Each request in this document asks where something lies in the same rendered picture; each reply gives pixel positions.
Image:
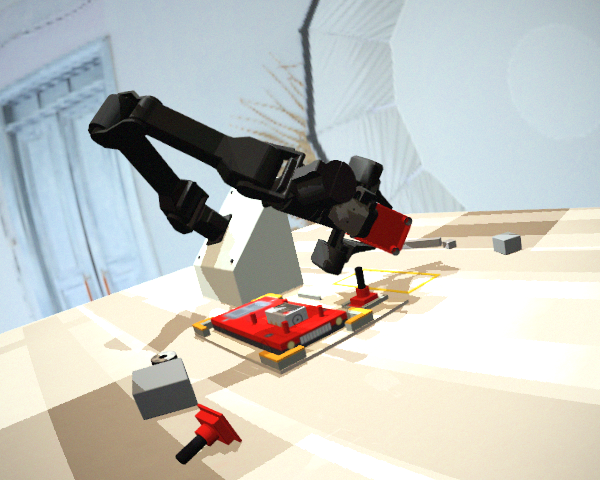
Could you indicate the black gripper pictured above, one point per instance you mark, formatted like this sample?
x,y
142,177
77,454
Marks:
x,y
331,256

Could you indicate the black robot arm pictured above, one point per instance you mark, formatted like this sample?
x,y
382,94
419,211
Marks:
x,y
247,164

